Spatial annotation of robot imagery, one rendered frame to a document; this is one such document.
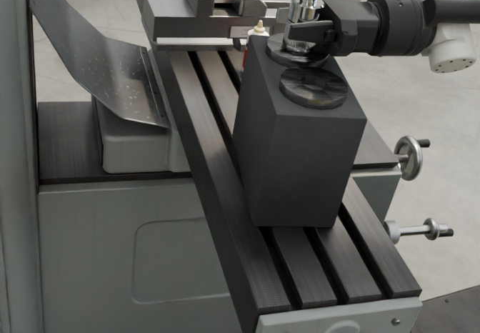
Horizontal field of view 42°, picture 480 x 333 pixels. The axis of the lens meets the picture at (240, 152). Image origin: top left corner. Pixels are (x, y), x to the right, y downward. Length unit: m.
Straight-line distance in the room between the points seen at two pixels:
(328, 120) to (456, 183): 2.09
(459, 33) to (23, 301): 0.97
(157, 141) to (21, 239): 0.32
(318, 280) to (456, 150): 2.29
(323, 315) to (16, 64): 0.61
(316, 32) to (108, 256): 0.73
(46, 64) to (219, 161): 2.23
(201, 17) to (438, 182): 1.75
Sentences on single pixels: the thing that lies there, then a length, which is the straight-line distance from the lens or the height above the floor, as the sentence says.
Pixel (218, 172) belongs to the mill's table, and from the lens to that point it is 0.97.
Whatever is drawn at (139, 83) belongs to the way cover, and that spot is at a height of 0.88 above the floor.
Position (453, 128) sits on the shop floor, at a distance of 3.24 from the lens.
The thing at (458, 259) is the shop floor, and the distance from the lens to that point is 2.48.
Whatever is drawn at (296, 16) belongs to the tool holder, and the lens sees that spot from 0.88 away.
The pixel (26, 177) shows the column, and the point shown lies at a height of 0.78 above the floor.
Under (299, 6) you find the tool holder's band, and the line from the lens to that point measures 0.87.
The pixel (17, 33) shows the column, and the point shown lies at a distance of 1.06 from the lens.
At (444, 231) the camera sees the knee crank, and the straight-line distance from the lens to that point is 1.69.
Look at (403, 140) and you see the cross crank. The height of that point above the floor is 0.68.
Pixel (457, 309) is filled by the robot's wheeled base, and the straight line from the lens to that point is 1.41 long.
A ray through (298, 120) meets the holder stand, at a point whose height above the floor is 1.13.
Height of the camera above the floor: 1.53
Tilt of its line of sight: 35 degrees down
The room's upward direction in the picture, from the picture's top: 10 degrees clockwise
